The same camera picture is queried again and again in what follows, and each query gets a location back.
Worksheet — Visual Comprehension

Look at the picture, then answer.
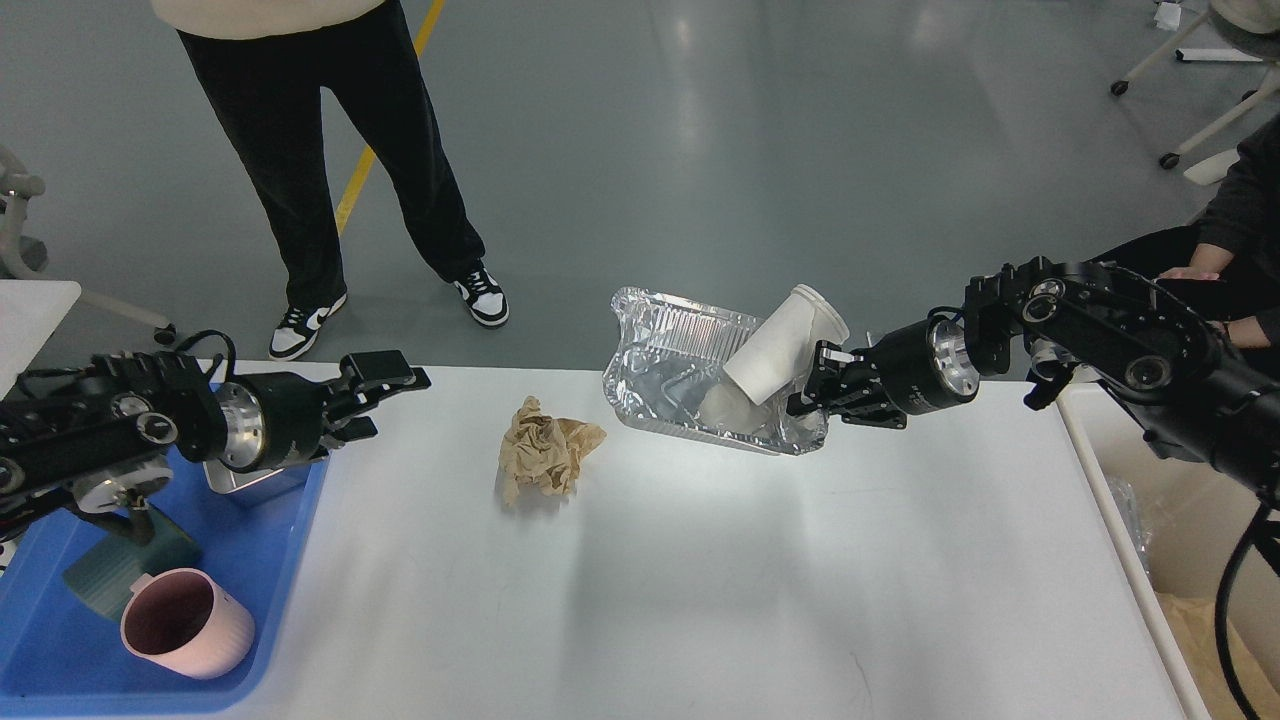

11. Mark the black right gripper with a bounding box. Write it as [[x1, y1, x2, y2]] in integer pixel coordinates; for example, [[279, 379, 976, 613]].
[[786, 318, 980, 429]]

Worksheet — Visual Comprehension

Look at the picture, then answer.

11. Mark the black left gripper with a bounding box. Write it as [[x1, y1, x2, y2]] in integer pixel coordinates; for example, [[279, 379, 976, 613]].
[[215, 350, 431, 473]]

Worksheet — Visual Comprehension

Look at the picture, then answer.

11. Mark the cream paper cup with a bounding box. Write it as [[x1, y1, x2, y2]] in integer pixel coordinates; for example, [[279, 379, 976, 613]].
[[723, 284, 850, 406]]

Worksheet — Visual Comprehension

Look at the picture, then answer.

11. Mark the aluminium foil tray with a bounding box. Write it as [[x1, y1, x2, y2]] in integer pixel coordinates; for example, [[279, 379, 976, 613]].
[[603, 287, 828, 456]]

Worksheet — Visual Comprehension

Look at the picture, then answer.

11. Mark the steel rectangular container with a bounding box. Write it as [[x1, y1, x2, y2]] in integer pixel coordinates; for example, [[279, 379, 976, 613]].
[[202, 460, 312, 509]]

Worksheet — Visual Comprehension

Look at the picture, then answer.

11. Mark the brown paper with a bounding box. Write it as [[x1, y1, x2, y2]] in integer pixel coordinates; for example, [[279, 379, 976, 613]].
[[498, 395, 607, 507], [1156, 593, 1279, 719]]

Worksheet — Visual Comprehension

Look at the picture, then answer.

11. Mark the pink ribbed mug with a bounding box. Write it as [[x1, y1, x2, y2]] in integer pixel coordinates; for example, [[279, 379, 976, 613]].
[[119, 568, 256, 680]]

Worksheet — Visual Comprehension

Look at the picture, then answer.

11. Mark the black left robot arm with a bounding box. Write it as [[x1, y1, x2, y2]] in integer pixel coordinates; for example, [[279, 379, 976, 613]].
[[1, 331, 430, 546]]

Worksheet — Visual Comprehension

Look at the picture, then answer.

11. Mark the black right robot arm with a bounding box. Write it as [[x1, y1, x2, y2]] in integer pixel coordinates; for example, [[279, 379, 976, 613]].
[[786, 258, 1279, 719]]

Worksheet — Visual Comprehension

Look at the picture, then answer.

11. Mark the green ribbed cup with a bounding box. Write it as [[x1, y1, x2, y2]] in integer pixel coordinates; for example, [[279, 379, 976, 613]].
[[61, 506, 204, 623]]

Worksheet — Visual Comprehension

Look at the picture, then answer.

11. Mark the white side table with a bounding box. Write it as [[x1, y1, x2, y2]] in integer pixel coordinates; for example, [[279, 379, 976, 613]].
[[1, 279, 82, 397]]

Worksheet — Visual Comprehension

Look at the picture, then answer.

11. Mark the standing person beige top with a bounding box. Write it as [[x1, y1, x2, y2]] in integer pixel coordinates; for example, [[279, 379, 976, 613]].
[[152, 1, 509, 361]]

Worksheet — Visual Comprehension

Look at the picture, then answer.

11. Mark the white office chair left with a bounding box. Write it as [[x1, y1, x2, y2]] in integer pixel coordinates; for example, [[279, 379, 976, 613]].
[[1, 146, 178, 346]]

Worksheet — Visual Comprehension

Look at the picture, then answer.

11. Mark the white plastic bin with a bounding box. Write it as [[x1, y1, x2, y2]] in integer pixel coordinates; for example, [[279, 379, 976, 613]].
[[1057, 384, 1258, 719]]

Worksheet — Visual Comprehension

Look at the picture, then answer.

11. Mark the blue plastic tray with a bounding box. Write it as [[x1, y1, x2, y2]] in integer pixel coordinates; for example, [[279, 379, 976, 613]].
[[1, 451, 326, 719]]

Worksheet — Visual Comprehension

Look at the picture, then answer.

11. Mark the brown paper in bin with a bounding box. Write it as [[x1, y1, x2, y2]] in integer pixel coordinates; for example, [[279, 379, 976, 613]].
[[1156, 593, 1279, 719]]

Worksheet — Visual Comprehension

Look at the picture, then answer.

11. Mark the seated person in black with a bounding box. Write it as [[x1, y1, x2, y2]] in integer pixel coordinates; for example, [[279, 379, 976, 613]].
[[1094, 117, 1279, 377]]

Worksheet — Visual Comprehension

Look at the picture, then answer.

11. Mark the white chair top right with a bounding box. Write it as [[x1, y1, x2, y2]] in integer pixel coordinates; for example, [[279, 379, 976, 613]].
[[1108, 1, 1279, 170]]

